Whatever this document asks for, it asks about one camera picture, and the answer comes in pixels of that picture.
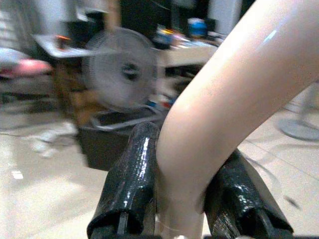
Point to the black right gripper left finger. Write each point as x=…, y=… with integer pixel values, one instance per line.
x=129, y=179

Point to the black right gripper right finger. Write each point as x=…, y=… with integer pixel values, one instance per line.
x=236, y=199

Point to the grey round floor stand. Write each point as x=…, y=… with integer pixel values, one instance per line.
x=301, y=128

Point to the dark bin with grey rim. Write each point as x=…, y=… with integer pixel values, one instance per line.
x=99, y=147

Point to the white litter pile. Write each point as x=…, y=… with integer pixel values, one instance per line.
x=49, y=139

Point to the grey electric fan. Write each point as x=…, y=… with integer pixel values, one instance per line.
x=117, y=74

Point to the small white paper scrap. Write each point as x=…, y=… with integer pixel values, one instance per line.
x=17, y=174

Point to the cluttered beige desk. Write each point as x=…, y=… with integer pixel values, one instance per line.
x=184, y=56

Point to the grey top side table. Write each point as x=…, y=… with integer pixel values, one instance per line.
x=72, y=52

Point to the pink cushion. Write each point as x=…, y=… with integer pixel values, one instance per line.
x=30, y=67

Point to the orange item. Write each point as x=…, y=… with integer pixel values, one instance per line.
x=62, y=37

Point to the blue round object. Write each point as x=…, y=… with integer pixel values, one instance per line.
x=197, y=27

